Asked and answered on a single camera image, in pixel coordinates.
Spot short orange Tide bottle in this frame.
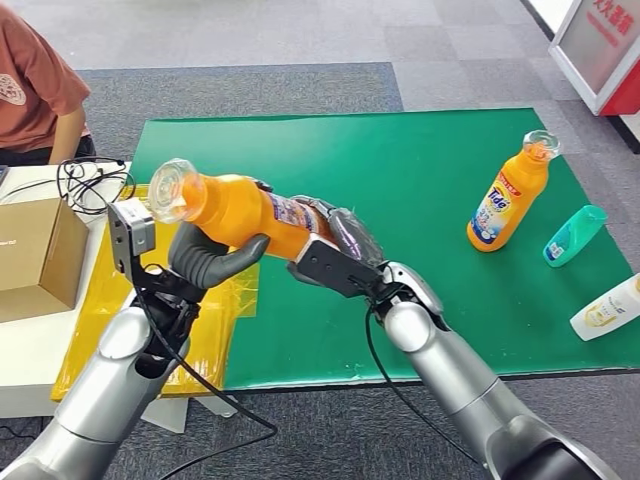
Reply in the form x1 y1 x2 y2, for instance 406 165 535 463
466 130 561 254

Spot white side table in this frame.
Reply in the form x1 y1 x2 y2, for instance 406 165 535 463
0 162 238 435

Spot brown cardboard box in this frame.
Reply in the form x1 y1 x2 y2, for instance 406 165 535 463
0 198 90 325

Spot person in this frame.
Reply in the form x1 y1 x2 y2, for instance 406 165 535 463
0 3 96 167

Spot white plastic bottle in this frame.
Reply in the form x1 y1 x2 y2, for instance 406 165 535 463
570 273 640 342

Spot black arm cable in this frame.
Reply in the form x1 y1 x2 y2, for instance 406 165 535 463
131 264 279 480
365 301 482 466

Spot green table mat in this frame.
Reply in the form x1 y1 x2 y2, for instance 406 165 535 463
128 109 640 392

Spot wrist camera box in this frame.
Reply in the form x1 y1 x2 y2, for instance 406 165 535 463
107 198 157 276
294 237 385 301

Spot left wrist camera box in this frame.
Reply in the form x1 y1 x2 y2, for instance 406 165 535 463
107 198 157 276

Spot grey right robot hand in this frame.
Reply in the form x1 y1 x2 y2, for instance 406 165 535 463
254 178 387 268

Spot long orange detergent bottle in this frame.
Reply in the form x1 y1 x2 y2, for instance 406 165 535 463
148 158 336 261

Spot black cable bundle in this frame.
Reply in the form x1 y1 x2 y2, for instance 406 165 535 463
54 157 137 217

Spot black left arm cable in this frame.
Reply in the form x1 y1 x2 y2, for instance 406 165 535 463
131 264 279 480

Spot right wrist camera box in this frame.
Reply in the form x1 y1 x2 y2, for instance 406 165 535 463
294 237 385 301

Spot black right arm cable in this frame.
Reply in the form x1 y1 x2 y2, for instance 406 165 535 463
365 301 482 466

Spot teal plastic bottle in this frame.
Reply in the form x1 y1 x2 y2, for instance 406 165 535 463
543 204 608 269

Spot red and white sign stand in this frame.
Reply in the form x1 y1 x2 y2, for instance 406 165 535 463
547 0 640 119

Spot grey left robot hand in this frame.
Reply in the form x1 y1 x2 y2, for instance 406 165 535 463
167 221 271 307

